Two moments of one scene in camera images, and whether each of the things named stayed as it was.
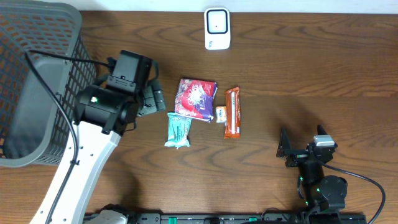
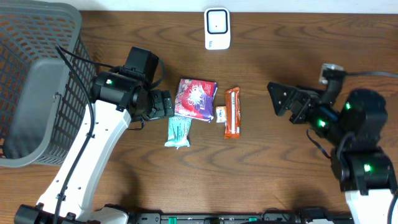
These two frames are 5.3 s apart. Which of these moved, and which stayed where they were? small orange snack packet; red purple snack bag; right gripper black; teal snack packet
Moved: right gripper black
Stayed: teal snack packet; red purple snack bag; small orange snack packet
